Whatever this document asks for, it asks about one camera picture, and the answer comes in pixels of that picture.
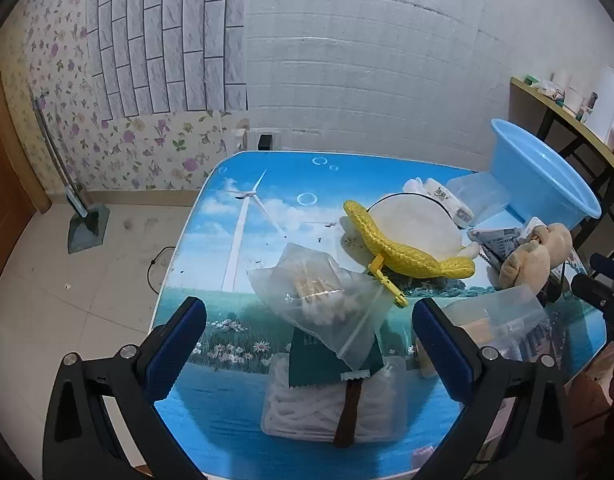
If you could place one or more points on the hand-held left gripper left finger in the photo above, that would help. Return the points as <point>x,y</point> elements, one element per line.
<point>172,355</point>

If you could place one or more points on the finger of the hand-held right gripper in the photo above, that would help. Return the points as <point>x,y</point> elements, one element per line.
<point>607,266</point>
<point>594,290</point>

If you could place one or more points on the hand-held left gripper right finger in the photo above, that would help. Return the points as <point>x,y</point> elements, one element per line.
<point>447,355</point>

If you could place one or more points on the beige plush toy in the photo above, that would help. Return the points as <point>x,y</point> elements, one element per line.
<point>527,265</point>

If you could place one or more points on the clear zip bag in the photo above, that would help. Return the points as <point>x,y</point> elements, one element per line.
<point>507,310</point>

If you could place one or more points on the yellow plastic clip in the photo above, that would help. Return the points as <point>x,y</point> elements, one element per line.
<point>387,285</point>

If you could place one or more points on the grey printed packet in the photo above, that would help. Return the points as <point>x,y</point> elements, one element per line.
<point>502,242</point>

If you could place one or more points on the light blue plastic basin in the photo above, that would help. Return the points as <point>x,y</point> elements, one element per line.
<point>527,170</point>

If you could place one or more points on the dark green packet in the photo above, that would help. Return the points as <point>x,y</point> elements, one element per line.
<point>317,365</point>

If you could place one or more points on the white printed packet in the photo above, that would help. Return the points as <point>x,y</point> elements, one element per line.
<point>447,200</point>

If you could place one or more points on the white round container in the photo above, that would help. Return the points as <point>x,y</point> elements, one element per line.
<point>574,102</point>

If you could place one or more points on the empty clear plastic bag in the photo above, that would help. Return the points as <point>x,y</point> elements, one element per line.
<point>479,195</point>

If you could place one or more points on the small dark bottle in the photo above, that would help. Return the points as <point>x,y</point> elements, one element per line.
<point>591,106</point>

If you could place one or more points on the yellow-topped side table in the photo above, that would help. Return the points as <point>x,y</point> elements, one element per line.
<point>562,110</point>

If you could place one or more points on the white electric kettle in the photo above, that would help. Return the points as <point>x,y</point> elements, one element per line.
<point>607,100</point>

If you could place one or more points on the crumpled white wrapper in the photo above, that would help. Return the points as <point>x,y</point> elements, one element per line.
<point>548,89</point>

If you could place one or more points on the wooden door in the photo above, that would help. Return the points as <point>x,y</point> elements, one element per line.
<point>7,200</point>

